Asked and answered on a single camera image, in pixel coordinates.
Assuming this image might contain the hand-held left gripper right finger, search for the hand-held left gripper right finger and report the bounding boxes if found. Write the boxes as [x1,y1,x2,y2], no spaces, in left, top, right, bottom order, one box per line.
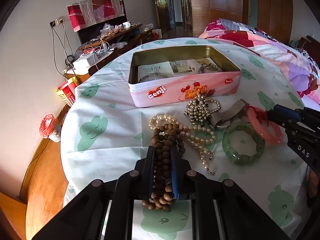
[170,147,290,240]

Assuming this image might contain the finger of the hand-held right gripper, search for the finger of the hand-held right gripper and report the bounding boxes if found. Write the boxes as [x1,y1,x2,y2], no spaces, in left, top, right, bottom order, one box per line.
[266,110,304,137]
[273,104,307,120]

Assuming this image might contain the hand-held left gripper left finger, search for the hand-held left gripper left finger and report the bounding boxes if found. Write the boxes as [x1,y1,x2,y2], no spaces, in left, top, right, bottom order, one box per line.
[32,145,155,240]

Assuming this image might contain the pink bangle with red string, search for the pink bangle with red string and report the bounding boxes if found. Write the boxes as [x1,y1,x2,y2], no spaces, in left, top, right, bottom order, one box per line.
[247,106,284,145]

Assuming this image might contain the brown wooden bead bracelet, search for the brown wooden bead bracelet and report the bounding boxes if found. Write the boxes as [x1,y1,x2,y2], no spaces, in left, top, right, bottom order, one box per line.
[142,124,186,210]

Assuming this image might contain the cream pearl necklace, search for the cream pearl necklace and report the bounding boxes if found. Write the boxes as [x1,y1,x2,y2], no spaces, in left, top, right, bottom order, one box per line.
[149,115,217,176]

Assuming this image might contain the silver mesh band watch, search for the silver mesh band watch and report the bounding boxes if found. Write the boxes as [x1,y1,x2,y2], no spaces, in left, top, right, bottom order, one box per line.
[209,99,250,130]

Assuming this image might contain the green jade bangle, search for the green jade bangle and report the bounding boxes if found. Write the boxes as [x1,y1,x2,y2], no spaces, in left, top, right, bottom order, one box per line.
[222,121,265,166]

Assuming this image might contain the pink tin box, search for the pink tin box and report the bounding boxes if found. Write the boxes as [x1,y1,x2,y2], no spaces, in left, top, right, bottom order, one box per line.
[128,45,242,108]

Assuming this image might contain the person's right forearm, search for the person's right forearm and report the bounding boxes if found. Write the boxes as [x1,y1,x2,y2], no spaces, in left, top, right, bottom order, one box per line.
[308,166,320,208]

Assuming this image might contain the colourful patchwork quilt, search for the colourful patchwork quilt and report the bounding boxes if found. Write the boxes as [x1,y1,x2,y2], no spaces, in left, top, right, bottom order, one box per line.
[199,18,320,105]

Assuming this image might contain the dark wooden headboard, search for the dark wooden headboard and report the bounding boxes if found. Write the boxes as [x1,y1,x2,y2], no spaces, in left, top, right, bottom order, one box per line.
[297,35,320,55]

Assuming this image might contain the white sheet with green prints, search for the white sheet with green prints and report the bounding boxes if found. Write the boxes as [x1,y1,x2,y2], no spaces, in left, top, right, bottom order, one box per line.
[60,37,312,240]

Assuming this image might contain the clear round bangle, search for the clear round bangle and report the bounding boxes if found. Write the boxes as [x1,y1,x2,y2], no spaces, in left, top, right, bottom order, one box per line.
[139,72,173,83]

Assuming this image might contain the white printed leaflet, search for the white printed leaflet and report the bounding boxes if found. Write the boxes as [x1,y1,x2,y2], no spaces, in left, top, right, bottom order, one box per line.
[137,61,175,83]

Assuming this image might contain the picture card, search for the picture card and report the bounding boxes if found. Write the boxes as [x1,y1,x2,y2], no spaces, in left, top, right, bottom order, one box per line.
[170,58,223,77]

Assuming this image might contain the red plastic bag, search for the red plastic bag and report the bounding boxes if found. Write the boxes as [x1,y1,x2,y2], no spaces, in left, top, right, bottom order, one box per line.
[39,114,62,143]

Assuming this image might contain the red and yellow carton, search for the red and yellow carton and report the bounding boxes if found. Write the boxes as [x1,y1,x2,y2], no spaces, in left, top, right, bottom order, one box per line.
[55,77,78,108]

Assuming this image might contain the brown wooden wardrobe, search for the brown wooden wardrobe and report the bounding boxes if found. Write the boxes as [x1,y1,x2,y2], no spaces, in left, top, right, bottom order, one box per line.
[189,0,293,43]

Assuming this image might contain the white cardboard box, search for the white cardboard box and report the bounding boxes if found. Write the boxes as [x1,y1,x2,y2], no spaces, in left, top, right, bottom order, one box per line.
[72,53,99,72]

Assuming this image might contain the dark wooden cabinet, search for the dark wooden cabinet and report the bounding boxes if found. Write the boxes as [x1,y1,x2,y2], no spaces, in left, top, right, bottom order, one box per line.
[64,24,155,84]

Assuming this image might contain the black television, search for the black television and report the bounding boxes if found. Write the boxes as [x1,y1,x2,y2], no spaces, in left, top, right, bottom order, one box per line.
[76,11,128,44]

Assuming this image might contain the wooden door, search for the wooden door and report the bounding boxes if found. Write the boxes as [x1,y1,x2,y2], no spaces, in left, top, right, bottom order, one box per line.
[151,0,170,37]

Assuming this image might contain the red patchwork cloth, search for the red patchwork cloth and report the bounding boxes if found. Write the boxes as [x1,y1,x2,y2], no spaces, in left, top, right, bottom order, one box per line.
[67,0,125,32]

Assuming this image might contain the grey bead bracelet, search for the grey bead bracelet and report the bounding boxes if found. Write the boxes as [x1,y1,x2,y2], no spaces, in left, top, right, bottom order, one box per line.
[197,64,220,74]

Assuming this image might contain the black hanging cables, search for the black hanging cables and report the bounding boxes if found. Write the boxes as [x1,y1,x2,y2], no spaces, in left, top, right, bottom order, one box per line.
[51,25,75,75]

